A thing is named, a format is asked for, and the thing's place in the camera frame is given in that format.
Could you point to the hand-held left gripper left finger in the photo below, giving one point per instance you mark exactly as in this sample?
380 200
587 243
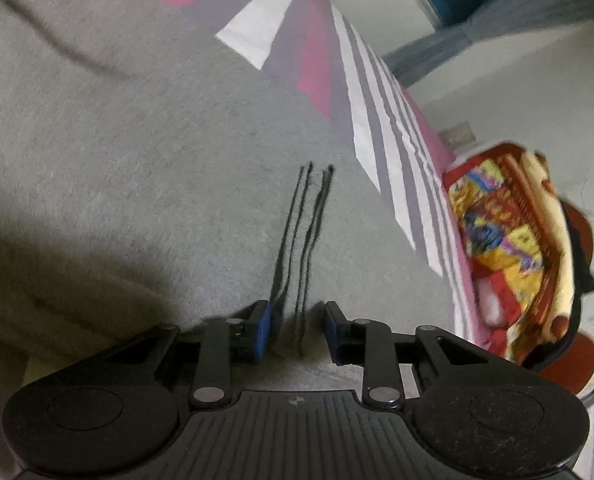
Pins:
263 332

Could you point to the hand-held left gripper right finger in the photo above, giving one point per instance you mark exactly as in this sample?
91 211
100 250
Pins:
333 332

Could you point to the grey pants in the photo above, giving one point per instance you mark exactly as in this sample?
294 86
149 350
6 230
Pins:
152 160

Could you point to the pink white pillow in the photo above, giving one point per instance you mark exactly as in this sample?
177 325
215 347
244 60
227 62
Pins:
492 302

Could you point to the colourful printed blanket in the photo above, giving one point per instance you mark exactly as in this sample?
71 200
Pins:
507 240

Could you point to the striped bed sheet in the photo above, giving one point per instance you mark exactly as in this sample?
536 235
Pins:
367 120

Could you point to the black cloth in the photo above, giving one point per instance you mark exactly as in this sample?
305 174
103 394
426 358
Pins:
586 270

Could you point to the red pillow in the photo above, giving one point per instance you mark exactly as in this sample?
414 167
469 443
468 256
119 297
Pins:
579 230

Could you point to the grey curtain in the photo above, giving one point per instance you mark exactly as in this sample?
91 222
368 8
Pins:
477 37

